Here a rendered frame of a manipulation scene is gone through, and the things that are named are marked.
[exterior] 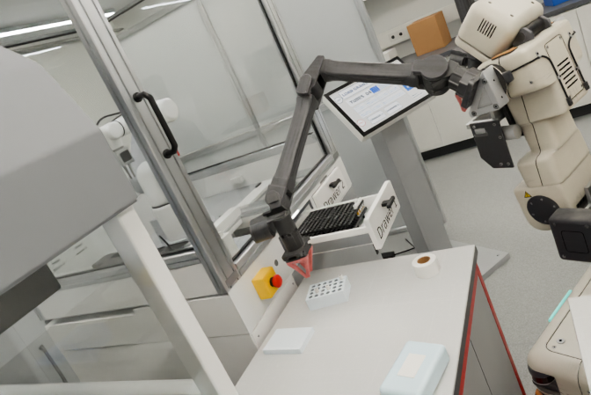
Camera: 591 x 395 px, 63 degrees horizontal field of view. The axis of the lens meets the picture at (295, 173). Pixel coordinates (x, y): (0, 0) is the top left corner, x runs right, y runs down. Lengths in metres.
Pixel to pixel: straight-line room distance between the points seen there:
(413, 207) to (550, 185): 1.16
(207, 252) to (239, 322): 0.24
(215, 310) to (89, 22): 0.85
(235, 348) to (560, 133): 1.16
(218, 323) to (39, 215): 0.84
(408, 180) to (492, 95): 1.30
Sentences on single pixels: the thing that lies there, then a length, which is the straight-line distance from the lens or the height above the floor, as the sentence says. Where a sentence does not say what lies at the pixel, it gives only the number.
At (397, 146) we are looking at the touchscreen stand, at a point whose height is 0.79.
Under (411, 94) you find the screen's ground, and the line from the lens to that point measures 2.55.
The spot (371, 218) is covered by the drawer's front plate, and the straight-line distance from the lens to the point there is 1.51.
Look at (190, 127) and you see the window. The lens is 1.46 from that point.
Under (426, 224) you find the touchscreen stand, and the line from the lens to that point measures 2.73.
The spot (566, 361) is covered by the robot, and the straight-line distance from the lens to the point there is 1.81.
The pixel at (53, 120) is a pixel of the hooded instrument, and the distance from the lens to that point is 0.86.
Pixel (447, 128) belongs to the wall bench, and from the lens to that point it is 4.50.
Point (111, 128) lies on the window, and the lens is 1.40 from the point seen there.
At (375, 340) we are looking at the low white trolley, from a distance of 1.28.
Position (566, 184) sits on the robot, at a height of 0.80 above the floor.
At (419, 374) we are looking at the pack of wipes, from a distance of 1.08.
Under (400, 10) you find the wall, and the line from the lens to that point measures 5.05.
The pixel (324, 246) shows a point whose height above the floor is 0.86.
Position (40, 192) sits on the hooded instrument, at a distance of 0.80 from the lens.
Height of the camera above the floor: 1.50
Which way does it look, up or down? 14 degrees down
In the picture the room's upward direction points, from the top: 25 degrees counter-clockwise
